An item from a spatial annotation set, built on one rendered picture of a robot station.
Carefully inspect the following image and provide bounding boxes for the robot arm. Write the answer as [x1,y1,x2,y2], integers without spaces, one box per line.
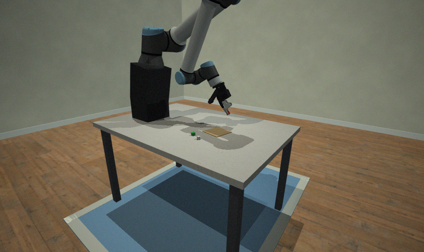
[138,0,241,87]

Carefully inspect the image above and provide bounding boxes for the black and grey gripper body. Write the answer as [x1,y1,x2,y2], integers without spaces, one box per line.
[212,82,231,101]

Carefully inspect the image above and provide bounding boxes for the tan square mat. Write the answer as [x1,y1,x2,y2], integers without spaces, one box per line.
[203,127,232,137]

